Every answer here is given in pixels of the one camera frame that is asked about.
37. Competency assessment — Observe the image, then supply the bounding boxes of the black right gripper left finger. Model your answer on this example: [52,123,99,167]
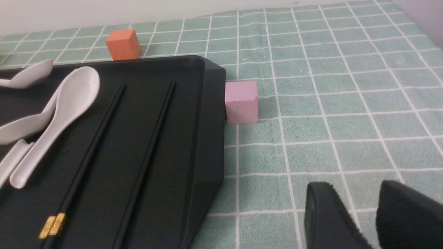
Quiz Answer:
[304,182,372,249]

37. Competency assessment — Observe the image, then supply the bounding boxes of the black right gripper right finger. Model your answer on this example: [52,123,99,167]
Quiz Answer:
[376,180,443,249]

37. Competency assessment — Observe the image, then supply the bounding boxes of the green checkered tablecloth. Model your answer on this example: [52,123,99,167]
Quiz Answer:
[1,0,443,249]

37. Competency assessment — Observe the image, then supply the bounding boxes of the pink cube block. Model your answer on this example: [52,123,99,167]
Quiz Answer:
[225,81,259,126]

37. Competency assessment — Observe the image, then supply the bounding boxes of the black plastic tray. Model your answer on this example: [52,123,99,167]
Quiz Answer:
[1,55,226,249]

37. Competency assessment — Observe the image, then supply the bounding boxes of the black chopstick on tray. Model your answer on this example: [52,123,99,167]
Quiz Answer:
[112,81,170,247]
[112,80,175,249]
[38,82,126,249]
[36,83,124,249]

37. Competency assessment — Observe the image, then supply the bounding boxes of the orange cube block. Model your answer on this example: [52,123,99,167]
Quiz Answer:
[106,29,141,61]

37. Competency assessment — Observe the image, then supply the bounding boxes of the white spoon middle right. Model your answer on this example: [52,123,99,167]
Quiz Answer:
[9,66,100,189]

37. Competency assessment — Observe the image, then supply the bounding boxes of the white spoon middle left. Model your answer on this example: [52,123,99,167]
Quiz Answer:
[0,86,62,145]

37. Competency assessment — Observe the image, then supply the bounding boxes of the white spoon bottom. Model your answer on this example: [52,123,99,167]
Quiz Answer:
[0,139,35,187]

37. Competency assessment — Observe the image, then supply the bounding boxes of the white spoon at tray top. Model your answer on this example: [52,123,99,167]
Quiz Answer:
[0,59,54,89]

